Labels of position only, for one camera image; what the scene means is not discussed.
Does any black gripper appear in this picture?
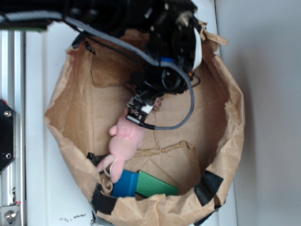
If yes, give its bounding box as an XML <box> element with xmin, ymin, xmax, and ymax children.
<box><xmin>131</xmin><ymin>9</ymin><xmax>202</xmax><ymax>104</ymax></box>

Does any brown wood chip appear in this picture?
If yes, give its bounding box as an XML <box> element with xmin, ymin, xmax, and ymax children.
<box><xmin>153</xmin><ymin>97</ymin><xmax>164</xmax><ymax>112</ymax></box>

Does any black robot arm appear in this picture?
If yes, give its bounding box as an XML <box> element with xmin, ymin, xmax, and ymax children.
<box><xmin>0</xmin><ymin>0</ymin><xmax>202</xmax><ymax>108</ymax></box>

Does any pink plush toy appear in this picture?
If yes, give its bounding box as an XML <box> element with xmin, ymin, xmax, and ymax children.
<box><xmin>97</xmin><ymin>115</ymin><xmax>146</xmax><ymax>184</ymax></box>

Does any brown paper bag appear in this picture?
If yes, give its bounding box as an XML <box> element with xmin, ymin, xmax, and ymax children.
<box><xmin>45</xmin><ymin>23</ymin><xmax>245</xmax><ymax>226</ymax></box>

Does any green block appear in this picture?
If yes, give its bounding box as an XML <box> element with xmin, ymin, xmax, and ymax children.
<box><xmin>136</xmin><ymin>170</ymin><xmax>179</xmax><ymax>197</ymax></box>

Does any blue block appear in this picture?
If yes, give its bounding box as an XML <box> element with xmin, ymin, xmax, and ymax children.
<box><xmin>112</xmin><ymin>170</ymin><xmax>139</xmax><ymax>198</ymax></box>

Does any black mounting plate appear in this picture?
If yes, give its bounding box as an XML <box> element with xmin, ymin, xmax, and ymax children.
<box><xmin>0</xmin><ymin>99</ymin><xmax>15</xmax><ymax>173</ymax></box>

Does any white plastic tray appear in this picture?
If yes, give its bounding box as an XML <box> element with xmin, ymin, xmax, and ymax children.
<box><xmin>23</xmin><ymin>0</ymin><xmax>238</xmax><ymax>226</ymax></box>

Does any small wrist camera board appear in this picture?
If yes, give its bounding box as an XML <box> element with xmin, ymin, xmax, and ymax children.
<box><xmin>126</xmin><ymin>94</ymin><xmax>157</xmax><ymax>125</ymax></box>

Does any grey braided cable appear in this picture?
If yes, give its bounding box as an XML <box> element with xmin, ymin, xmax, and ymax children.
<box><xmin>0</xmin><ymin>10</ymin><xmax>195</xmax><ymax>130</ymax></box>

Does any aluminium frame rail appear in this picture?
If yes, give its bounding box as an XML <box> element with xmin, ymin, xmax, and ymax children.
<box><xmin>0</xmin><ymin>30</ymin><xmax>27</xmax><ymax>226</ymax></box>

